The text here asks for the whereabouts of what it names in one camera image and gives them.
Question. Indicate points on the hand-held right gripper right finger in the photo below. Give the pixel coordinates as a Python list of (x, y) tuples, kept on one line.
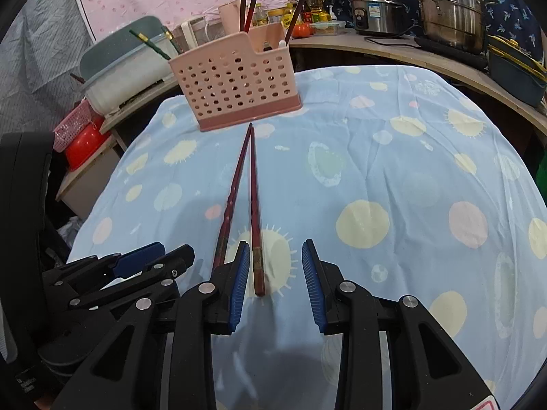
[(312, 286)]

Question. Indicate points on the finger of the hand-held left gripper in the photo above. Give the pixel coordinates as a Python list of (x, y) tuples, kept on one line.
[(171, 262), (141, 254)]

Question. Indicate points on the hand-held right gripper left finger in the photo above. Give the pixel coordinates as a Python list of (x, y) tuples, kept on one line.
[(239, 286)]

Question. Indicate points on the maroon chopstick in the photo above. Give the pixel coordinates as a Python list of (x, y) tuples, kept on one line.
[(255, 205), (233, 192)]

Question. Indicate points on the pink perforated utensil holder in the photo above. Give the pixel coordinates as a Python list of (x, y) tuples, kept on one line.
[(239, 81)]

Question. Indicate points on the red chopstick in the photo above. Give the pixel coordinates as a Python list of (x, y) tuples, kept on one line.
[(253, 8)]

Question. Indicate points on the dark purple chopstick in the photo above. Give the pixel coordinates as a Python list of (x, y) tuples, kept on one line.
[(243, 0)]

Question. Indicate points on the dark brown chopstick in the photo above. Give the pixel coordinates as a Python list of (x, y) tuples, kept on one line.
[(298, 10)]

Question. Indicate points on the grey plastic bag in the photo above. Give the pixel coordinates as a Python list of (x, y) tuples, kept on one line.
[(72, 229)]

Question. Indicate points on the low wooden cabinet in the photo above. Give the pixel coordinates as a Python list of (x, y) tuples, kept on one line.
[(81, 192)]

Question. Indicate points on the red plastic basin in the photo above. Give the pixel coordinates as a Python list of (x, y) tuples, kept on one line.
[(85, 145)]

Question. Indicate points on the pink plastic basket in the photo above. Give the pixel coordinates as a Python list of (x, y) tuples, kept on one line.
[(70, 130)]

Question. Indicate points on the light blue printed cloth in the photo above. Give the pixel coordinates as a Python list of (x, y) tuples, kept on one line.
[(363, 158)]

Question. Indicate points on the grey striped cloth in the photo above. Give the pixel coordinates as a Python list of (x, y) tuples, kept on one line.
[(38, 59)]

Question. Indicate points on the dish drainer box with lid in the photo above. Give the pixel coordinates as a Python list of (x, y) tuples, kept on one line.
[(111, 81)]

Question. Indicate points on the curved wooden counter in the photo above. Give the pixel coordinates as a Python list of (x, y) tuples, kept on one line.
[(384, 54)]

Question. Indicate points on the red tomato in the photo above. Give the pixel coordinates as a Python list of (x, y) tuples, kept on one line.
[(301, 30)]

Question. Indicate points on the clear food container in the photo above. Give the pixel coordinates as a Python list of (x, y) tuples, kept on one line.
[(327, 28)]

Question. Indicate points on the black induction cooker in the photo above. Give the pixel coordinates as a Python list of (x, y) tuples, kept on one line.
[(448, 50)]

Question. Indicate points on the tall dark bottle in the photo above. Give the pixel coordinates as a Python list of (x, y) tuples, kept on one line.
[(305, 10)]

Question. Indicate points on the steel rice cooker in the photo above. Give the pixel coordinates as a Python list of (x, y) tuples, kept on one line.
[(376, 10)]

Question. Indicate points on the steel steamer pot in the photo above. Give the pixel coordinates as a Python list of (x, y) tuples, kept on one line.
[(448, 4)]

